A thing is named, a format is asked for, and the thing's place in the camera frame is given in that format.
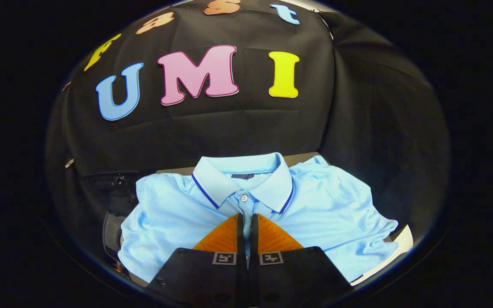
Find grey cabinet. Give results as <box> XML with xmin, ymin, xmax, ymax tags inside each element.
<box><xmin>122</xmin><ymin>151</ymin><xmax>414</xmax><ymax>287</ymax></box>

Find black backdrop cloth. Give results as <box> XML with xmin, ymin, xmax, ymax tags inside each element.
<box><xmin>45</xmin><ymin>0</ymin><xmax>451</xmax><ymax>257</ymax></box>

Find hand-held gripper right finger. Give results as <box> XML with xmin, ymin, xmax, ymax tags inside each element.
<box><xmin>249</xmin><ymin>213</ymin><xmax>354</xmax><ymax>308</ymax></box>

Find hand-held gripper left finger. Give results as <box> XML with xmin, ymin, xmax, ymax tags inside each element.
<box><xmin>144</xmin><ymin>213</ymin><xmax>248</xmax><ymax>308</ymax></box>

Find light blue polo shirt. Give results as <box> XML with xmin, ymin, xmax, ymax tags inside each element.
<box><xmin>117</xmin><ymin>152</ymin><xmax>399</xmax><ymax>284</ymax></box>

